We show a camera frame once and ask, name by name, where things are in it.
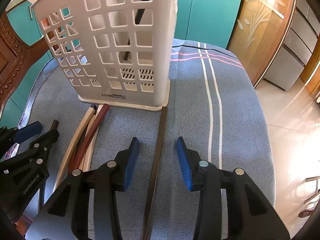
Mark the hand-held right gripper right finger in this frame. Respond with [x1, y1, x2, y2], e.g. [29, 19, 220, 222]
[176, 137, 292, 240]

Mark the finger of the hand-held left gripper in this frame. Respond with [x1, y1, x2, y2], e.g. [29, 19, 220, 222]
[0, 121, 42, 159]
[0, 129, 60, 171]

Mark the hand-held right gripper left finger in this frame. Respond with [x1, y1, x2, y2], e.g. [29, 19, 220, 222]
[32, 137, 139, 240]

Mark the cream chopstick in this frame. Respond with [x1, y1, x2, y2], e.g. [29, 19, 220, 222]
[55, 105, 98, 188]

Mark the white patterned chopstick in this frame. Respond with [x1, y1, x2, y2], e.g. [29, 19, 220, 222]
[77, 105, 104, 173]

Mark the red-brown chopstick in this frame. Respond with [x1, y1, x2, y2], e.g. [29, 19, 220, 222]
[67, 104, 110, 178]

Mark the white plastic utensil basket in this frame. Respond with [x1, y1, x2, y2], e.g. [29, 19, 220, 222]
[32, 0, 181, 112]

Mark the black chopstick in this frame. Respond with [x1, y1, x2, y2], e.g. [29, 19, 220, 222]
[124, 0, 152, 61]

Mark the blue striped cloth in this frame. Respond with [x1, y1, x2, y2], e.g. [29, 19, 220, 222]
[19, 38, 277, 240]

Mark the carved wooden chair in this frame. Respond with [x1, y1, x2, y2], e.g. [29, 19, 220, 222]
[0, 0, 63, 113]

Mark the wood-framed glass sliding door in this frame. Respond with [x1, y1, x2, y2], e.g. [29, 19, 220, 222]
[227, 0, 298, 88]

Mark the silver refrigerator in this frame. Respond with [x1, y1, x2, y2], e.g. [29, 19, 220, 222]
[262, 0, 320, 91]

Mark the metal frame furniture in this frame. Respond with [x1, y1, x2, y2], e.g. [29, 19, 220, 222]
[297, 176, 320, 218]

